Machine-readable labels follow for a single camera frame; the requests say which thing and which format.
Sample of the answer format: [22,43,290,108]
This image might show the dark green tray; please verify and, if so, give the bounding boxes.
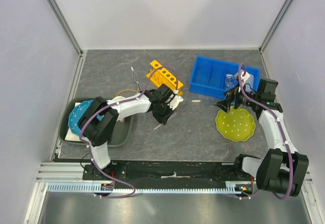
[58,98,135,147]

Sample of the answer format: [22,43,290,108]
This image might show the clear glass beaker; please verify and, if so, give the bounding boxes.
[223,74,238,91]

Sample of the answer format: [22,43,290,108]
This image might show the metal crucible tongs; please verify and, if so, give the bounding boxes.
[131,67,142,91]

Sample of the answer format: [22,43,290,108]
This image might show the blue dotted plate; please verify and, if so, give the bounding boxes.
[68,100,93,136]

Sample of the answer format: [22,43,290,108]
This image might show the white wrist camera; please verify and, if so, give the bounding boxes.
[240,69,249,88]
[167,94,183,110]

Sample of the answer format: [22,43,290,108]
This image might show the yellow test tube rack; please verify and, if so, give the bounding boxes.
[150,68,183,96]

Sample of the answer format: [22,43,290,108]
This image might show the green dotted plate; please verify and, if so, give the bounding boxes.
[215,106,256,142]

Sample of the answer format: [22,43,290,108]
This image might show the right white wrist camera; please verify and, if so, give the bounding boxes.
[240,69,249,88]

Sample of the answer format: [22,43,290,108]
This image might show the white cup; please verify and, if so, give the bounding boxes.
[112,95,126,102]

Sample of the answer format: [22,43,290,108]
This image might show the blue plastic bin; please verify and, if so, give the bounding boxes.
[189,55,260,100]

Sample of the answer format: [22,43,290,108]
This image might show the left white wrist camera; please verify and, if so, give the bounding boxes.
[167,94,183,110]

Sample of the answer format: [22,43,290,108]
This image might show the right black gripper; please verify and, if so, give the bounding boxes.
[213,82,260,113]

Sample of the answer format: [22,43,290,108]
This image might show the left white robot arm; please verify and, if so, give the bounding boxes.
[77,84,183,180]

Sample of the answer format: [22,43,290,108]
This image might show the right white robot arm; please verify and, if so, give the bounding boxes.
[215,79,309,199]

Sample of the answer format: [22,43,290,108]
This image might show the plastic wash bottle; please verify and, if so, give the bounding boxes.
[243,74,254,88]

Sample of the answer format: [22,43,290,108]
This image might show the slotted cable duct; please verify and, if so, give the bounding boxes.
[47,182,241,194]

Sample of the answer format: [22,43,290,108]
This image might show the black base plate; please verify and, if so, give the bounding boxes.
[82,159,262,189]

